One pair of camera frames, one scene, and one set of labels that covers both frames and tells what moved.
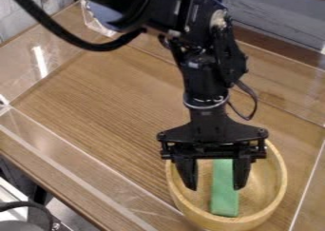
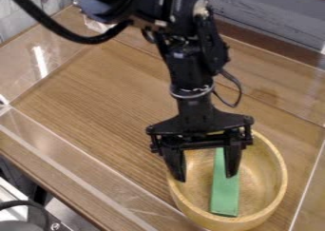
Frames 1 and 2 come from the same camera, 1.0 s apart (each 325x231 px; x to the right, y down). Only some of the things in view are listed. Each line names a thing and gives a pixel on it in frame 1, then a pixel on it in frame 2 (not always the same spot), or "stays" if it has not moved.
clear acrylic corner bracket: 92,23 stays
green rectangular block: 225,197 stays
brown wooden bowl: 261,196 stays
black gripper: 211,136 to 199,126
